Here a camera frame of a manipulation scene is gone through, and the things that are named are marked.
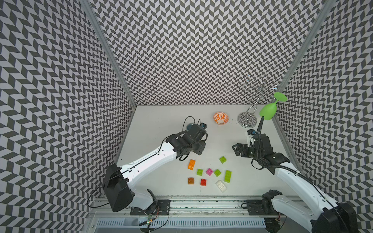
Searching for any white long lego brick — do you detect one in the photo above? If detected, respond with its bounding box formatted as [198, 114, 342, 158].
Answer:
[215, 180, 227, 193]

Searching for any teal ceramic cup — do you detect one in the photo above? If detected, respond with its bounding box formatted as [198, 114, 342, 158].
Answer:
[186, 123, 195, 130]

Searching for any red square lego brick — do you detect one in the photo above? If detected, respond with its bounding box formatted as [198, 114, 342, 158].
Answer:
[200, 179, 207, 186]

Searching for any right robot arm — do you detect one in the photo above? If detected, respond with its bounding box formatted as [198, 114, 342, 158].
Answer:
[232, 130, 358, 233]

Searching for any pink square lego brick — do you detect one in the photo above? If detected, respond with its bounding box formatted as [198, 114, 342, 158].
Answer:
[206, 168, 214, 176]

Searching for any chrome glass holder stand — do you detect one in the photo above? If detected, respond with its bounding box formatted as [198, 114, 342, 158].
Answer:
[237, 74, 277, 129]

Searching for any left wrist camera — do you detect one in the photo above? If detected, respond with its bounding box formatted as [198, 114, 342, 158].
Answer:
[199, 122, 207, 129]

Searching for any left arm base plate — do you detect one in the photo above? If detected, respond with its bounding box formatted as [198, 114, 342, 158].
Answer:
[130, 200, 171, 216]

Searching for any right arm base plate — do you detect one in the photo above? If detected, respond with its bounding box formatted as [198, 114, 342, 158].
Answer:
[245, 199, 284, 216]

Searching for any lime long lego brick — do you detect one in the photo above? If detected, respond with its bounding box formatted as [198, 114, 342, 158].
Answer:
[223, 170, 232, 183]

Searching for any orange long lego brick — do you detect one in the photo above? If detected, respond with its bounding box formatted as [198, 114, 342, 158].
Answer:
[187, 159, 196, 170]

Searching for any orange patterned small bowl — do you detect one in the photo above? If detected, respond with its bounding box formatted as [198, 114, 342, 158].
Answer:
[213, 112, 229, 125]

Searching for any green plastic wine glass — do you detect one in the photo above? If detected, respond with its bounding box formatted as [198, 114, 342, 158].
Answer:
[259, 92, 288, 120]

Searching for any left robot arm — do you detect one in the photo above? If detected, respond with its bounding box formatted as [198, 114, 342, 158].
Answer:
[103, 123, 208, 212]

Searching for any aluminium front rail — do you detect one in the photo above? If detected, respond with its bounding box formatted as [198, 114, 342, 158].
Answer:
[87, 196, 333, 219]

